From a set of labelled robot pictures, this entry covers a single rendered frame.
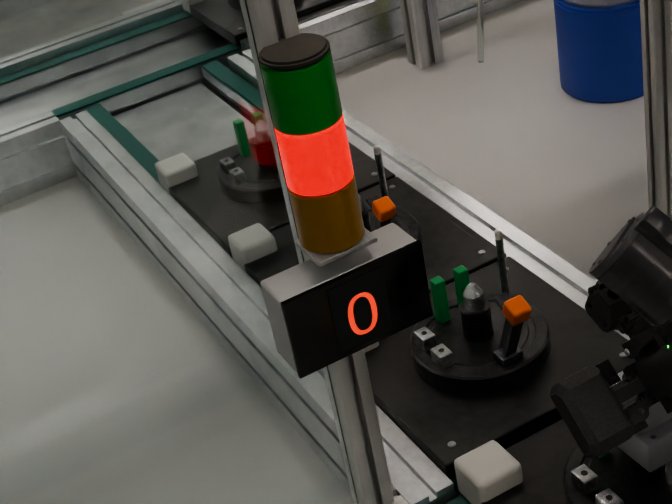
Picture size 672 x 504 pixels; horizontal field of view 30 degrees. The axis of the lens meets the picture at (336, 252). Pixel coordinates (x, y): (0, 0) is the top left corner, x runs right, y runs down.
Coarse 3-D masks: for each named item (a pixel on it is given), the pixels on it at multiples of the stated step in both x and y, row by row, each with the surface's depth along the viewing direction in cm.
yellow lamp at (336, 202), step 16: (336, 192) 90; (352, 192) 91; (304, 208) 91; (320, 208) 90; (336, 208) 91; (352, 208) 92; (304, 224) 92; (320, 224) 91; (336, 224) 91; (352, 224) 92; (304, 240) 93; (320, 240) 92; (336, 240) 92; (352, 240) 92
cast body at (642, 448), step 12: (660, 408) 100; (648, 420) 100; (660, 420) 101; (648, 432) 101; (660, 432) 100; (624, 444) 103; (636, 444) 101; (648, 444) 100; (660, 444) 100; (636, 456) 102; (648, 456) 100; (660, 456) 101; (648, 468) 101
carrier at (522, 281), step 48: (432, 288) 126; (480, 288) 123; (528, 288) 134; (432, 336) 124; (480, 336) 124; (528, 336) 124; (576, 336) 126; (384, 384) 125; (432, 384) 123; (480, 384) 120; (528, 384) 121; (432, 432) 118; (480, 432) 117; (528, 432) 117
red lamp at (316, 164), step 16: (336, 128) 88; (288, 144) 88; (304, 144) 88; (320, 144) 88; (336, 144) 88; (288, 160) 89; (304, 160) 88; (320, 160) 88; (336, 160) 89; (288, 176) 90; (304, 176) 89; (320, 176) 89; (336, 176) 89; (352, 176) 91; (304, 192) 90; (320, 192) 90
